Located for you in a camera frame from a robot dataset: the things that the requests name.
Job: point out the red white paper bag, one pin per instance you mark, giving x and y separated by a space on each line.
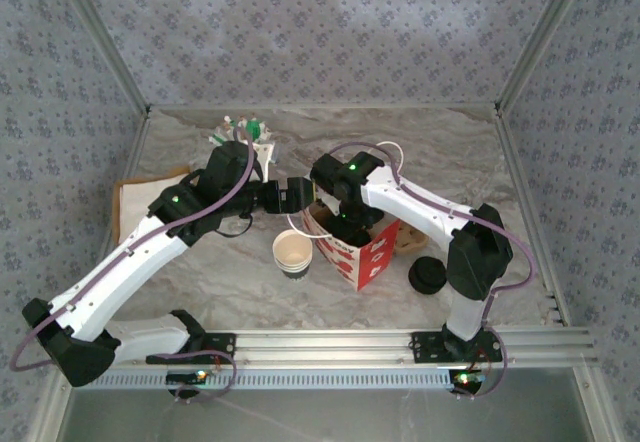
370 262

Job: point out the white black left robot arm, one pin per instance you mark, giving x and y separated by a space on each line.
115 272

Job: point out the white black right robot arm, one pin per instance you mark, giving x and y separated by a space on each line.
415 202

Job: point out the green white wrapped straw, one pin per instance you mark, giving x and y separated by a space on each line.
220 138
255 129
243 124
229 126

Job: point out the stack of pulp cup carriers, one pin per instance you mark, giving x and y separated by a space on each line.
412 239

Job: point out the brown cardboard napkin tray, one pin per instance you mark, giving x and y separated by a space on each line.
116 212

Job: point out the stack of black lids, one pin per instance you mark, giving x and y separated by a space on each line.
427 277

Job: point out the left controller board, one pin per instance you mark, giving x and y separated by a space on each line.
185 377

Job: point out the controller board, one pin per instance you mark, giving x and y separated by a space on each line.
467 378
185 377

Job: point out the right controller board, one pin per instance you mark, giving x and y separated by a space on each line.
467 378

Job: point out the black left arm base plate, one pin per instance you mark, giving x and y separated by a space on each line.
220 347

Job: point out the aluminium mounting rail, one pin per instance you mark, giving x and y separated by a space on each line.
320 347

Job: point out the aluminium frame post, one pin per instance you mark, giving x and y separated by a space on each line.
542 37
107 42

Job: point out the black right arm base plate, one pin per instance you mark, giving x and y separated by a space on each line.
425 347

